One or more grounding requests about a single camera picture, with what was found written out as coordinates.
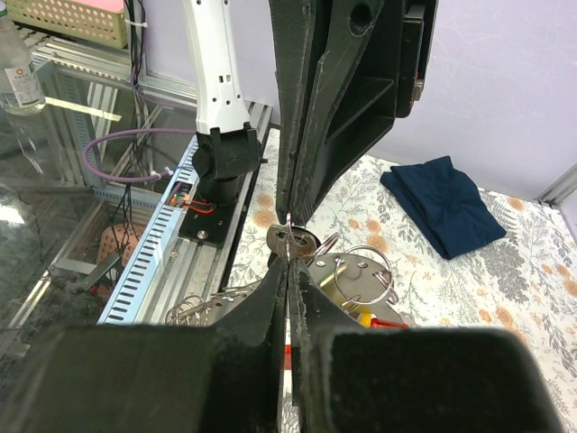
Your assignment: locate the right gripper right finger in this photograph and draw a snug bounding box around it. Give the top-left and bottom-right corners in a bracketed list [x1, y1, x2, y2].
[288, 260, 563, 432]

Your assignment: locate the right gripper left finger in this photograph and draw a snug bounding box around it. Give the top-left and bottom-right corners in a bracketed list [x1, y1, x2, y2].
[1, 260, 288, 432]

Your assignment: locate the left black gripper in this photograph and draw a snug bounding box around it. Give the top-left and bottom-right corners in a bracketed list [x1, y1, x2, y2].
[270, 0, 438, 226]

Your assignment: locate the red handled metal keyring holder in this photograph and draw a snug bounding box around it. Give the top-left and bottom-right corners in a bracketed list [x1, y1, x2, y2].
[164, 229, 416, 433]

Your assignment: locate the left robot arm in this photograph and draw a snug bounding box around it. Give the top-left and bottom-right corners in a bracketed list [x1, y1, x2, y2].
[183, 0, 437, 226]

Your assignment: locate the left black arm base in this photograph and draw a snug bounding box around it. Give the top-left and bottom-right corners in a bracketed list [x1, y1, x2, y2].
[179, 177, 241, 247]

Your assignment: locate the dark blue folded cloth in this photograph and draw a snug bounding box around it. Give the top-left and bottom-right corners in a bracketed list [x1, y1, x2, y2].
[380, 156, 507, 260]

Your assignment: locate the perforated yellow basket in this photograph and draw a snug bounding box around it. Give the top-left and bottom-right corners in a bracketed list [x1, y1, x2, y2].
[5, 0, 128, 49]

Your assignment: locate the clear plastic bottle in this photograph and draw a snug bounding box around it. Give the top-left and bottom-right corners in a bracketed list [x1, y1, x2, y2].
[1, 1, 45, 115]

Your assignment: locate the slotted white cable duct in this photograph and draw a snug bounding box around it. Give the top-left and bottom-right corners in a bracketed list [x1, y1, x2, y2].
[97, 138, 198, 326]

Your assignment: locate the left aluminium corner post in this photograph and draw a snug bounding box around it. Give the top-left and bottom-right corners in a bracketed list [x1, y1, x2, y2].
[536, 163, 577, 207]

